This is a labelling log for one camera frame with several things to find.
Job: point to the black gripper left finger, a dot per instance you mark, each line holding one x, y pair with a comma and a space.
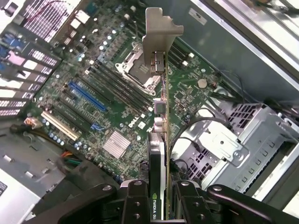
93, 203

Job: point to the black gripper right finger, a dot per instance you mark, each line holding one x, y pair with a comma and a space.
233, 203

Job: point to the silver chipset heatsink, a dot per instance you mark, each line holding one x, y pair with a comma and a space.
116, 144

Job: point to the silver disk bay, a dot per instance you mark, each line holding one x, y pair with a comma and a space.
257, 140

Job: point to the white expansion slot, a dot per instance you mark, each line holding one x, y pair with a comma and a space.
59, 126

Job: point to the long black expansion slot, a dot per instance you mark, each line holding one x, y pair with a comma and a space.
97, 91
70, 117
78, 109

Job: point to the blue expansion slot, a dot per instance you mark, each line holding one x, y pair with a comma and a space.
88, 96

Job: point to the green motherboard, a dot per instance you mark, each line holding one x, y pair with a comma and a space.
198, 98

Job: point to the short black expansion slot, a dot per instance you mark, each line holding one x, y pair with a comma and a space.
69, 93

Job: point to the black RAM slot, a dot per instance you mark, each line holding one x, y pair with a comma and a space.
180, 46
130, 86
130, 91
174, 61
130, 81
178, 51
177, 56

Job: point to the coin cell battery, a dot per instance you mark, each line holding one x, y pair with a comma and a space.
202, 83

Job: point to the CPU socket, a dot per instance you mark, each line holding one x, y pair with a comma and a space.
135, 70

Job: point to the grey PC case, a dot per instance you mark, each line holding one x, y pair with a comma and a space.
233, 46

